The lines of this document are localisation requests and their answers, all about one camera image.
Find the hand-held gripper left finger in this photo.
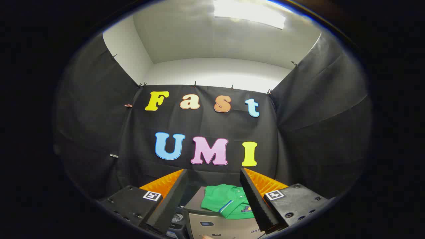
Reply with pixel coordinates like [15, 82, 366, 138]
[99, 169, 189, 235]

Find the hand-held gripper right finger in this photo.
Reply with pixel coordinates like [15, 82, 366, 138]
[240, 168, 332, 233]

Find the green polo shirt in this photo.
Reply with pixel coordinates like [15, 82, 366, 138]
[201, 184, 255, 220]

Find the black backdrop cloth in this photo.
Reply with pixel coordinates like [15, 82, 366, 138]
[53, 32, 372, 200]

